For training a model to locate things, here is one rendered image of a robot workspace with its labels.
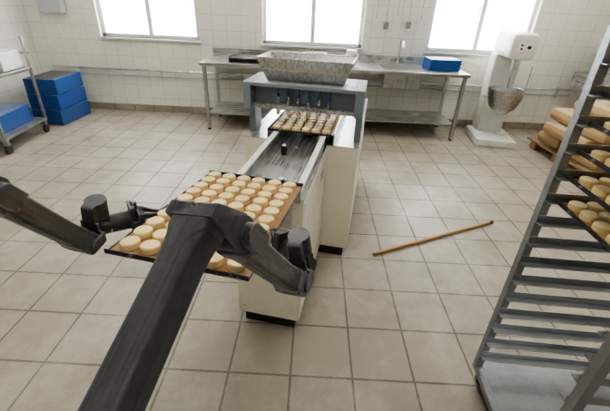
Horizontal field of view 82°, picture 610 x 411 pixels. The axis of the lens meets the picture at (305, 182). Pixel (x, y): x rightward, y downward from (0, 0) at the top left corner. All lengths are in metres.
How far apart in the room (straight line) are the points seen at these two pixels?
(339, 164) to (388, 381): 1.19
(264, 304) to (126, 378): 1.58
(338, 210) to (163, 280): 1.95
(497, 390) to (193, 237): 1.67
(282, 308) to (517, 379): 1.13
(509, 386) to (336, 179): 1.34
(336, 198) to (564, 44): 4.68
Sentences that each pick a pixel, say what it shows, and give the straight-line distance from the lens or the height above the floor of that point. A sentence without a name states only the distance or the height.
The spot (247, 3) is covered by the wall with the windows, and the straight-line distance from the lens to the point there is 5.35.
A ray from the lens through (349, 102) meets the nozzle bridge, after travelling 2.14.
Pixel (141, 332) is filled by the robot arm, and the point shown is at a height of 1.29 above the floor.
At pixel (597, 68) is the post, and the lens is 1.35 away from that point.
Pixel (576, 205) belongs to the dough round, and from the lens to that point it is 1.43.
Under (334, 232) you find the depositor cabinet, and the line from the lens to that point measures 2.44.
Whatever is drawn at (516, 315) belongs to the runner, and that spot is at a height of 0.50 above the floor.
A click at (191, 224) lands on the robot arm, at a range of 0.48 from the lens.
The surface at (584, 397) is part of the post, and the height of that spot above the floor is 0.66.
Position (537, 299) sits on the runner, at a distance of 1.74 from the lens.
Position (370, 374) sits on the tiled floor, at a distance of 1.98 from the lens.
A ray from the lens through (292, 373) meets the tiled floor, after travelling 1.94.
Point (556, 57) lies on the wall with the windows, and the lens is 6.30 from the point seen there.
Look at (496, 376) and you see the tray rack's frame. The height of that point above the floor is 0.15.
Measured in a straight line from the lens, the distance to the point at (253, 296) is 1.97.
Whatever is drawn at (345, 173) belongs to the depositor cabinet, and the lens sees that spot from 2.21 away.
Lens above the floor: 1.61
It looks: 27 degrees down
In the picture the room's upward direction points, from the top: 3 degrees clockwise
